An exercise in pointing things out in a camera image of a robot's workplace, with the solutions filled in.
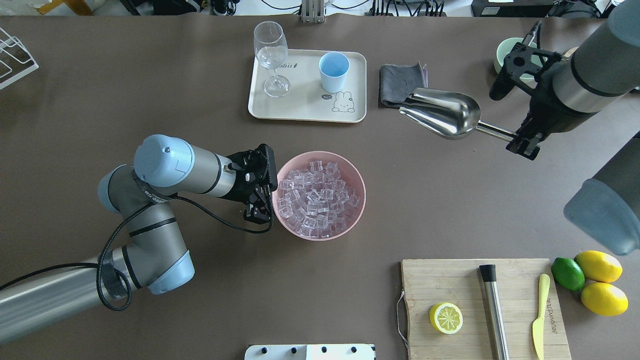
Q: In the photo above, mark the pink bowl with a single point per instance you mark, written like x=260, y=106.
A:
x=351, y=175

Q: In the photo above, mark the green bowl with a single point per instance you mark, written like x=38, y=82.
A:
x=503, y=49

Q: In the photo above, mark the pile of clear ice cubes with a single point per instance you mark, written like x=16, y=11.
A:
x=316, y=199

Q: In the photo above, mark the upper yellow lemon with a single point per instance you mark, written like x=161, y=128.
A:
x=599, y=266

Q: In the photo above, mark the steel muddler black tip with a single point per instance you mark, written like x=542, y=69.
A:
x=490, y=280

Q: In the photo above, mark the bamboo cutting board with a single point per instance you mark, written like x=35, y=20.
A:
x=427, y=282

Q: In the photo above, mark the white wire rack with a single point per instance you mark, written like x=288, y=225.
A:
x=16, y=61

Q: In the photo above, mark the green lime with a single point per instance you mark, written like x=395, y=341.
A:
x=568, y=274

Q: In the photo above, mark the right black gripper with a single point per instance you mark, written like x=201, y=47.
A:
x=549, y=116

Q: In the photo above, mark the lower yellow lemon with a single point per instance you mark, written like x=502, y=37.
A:
x=604, y=299

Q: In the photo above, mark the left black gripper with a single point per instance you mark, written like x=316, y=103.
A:
x=243, y=190

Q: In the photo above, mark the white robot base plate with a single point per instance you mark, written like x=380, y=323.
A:
x=326, y=351

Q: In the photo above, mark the steel ice scoop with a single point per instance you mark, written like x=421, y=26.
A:
x=449, y=114

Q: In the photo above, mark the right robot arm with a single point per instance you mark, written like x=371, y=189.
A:
x=567, y=92

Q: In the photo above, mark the yellow lemon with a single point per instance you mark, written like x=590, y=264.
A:
x=599, y=266
x=604, y=299

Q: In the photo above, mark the grey folded cloth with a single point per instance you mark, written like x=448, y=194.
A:
x=397, y=82

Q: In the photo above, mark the light blue cup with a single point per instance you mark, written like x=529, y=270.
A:
x=334, y=67

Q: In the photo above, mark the clear wine glass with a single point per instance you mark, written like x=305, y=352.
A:
x=271, y=52

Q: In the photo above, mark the cream rabbit tray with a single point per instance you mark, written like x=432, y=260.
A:
x=307, y=100

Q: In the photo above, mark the wooden cup stand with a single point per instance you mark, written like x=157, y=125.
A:
x=568, y=53

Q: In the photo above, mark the yellow plastic knife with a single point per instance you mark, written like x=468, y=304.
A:
x=538, y=325

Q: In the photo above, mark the half lemon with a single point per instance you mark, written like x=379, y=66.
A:
x=446, y=317

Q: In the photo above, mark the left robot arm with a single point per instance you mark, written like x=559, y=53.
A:
x=146, y=250

